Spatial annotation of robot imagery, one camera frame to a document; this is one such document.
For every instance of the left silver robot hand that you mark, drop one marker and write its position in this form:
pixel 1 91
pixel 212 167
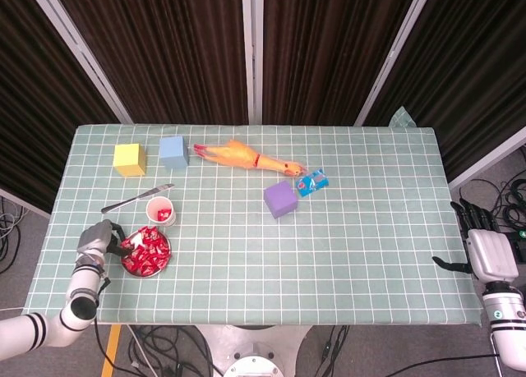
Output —
pixel 96 237

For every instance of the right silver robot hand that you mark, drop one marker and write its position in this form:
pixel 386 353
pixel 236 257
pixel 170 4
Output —
pixel 493 254

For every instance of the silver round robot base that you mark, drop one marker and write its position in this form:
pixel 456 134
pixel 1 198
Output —
pixel 250 352

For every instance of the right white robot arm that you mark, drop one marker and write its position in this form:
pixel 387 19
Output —
pixel 505 311

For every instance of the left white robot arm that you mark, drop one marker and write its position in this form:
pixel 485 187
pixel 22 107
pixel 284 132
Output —
pixel 84 282

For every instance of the white paper cup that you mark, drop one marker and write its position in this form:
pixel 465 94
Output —
pixel 153 208

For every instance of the black box with green light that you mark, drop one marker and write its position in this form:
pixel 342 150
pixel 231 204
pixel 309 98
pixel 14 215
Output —
pixel 522 245

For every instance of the silver table knife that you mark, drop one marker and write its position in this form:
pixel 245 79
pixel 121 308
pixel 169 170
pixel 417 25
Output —
pixel 135 198

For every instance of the metal bowl of red candies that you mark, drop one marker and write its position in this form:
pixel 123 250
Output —
pixel 141 275

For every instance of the yellow foam cube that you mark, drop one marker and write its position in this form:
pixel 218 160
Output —
pixel 128 159

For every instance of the light blue foam cube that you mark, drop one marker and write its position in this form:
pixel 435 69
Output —
pixel 172 151

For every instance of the yellow floor tape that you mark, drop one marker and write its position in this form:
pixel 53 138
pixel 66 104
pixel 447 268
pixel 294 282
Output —
pixel 110 352

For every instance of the dark brown partition panel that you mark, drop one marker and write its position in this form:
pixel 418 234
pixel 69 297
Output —
pixel 328 56
pixel 164 56
pixel 33 106
pixel 472 85

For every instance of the orange rubber chicken toy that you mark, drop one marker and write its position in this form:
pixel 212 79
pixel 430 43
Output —
pixel 238 155

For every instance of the purple foam cube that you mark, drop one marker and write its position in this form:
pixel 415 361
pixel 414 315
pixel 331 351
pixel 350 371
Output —
pixel 280 198

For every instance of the green checked tablecloth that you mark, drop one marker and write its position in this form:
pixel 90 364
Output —
pixel 287 262

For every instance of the blue snack packet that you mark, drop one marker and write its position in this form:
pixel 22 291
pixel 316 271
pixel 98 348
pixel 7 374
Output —
pixel 312 184

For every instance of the white partition base rail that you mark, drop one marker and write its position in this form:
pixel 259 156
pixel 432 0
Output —
pixel 489 160
pixel 24 203

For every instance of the white partition frame post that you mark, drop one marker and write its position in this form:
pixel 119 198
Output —
pixel 393 54
pixel 80 50
pixel 251 52

